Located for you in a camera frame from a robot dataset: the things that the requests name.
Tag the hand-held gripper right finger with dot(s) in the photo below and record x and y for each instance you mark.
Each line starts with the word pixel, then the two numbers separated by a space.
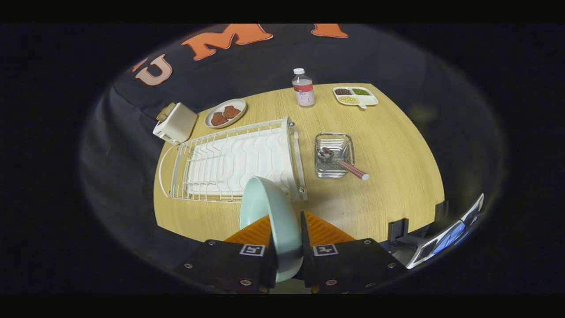
pixel 304 234

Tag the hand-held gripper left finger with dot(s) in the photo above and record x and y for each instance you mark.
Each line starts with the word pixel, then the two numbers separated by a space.
pixel 229 269

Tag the light green plate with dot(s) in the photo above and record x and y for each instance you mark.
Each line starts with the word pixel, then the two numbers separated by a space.
pixel 273 221

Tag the white oval plate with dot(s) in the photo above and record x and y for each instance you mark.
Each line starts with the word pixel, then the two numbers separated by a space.
pixel 242 107

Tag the white divided dish with beans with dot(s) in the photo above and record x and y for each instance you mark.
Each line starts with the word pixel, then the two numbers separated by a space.
pixel 368 100

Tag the black tablet stand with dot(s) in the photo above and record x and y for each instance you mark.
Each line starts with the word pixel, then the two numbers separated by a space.
pixel 397 229

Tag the white wavy drain tray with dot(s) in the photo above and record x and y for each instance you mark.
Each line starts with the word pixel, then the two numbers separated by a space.
pixel 229 163

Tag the clear bottle with red label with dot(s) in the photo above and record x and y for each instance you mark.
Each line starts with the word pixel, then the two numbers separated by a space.
pixel 303 92

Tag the brown cookie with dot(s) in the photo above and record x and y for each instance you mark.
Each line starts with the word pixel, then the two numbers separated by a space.
pixel 231 111
pixel 219 119

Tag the white toaster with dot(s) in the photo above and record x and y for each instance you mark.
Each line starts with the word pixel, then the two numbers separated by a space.
pixel 176 126

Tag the bread slice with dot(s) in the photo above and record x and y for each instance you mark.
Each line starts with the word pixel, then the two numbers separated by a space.
pixel 165 112

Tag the tablet with white frame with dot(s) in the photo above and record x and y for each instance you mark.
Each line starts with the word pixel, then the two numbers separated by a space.
pixel 446 240

